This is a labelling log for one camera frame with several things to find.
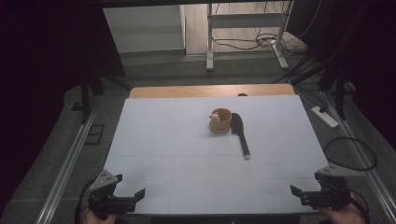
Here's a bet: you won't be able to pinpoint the person's left hand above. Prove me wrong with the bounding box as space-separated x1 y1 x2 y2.
81 207 118 224

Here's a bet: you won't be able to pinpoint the black tripod stand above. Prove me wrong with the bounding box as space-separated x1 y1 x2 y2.
70 62 133 125
274 52 358 121

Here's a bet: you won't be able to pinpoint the left hand-held gripper cable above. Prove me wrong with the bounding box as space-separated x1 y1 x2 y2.
74 177 96 224

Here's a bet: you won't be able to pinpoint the white metal stand frame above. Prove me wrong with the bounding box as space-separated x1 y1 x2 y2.
205 0 295 72

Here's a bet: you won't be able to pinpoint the person's right hand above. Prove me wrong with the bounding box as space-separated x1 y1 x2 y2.
317 190 367 224

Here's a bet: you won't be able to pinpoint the white table mat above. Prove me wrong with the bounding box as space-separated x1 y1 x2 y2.
102 94 330 217

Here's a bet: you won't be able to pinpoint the black spatula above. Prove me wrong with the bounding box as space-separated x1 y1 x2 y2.
230 112 251 160

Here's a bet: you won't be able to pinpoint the hand-held gripper cable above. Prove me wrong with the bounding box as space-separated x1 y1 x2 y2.
74 177 96 224
348 188 372 224

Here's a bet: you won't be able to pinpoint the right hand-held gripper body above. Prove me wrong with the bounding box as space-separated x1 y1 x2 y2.
300 164 357 211

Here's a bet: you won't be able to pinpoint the looped black cable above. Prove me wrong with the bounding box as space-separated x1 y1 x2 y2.
322 136 378 172

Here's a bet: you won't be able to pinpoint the right hand-held gripper cable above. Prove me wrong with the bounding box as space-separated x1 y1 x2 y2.
348 188 372 224

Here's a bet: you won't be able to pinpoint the wooden table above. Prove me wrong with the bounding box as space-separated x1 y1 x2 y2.
128 82 296 100

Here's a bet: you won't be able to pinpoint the aluminium floor rail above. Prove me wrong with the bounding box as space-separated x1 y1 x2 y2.
35 96 101 224
320 90 396 216

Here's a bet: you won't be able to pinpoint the round wooden cup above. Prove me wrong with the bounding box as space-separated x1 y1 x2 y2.
208 107 233 135

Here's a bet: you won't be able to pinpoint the white power strip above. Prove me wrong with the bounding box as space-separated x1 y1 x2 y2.
310 105 340 129

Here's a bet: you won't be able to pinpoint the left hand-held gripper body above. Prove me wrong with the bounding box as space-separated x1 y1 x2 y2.
88 169 138 217

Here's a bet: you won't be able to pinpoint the tangled black floor cables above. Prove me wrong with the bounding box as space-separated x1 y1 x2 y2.
211 0 321 57

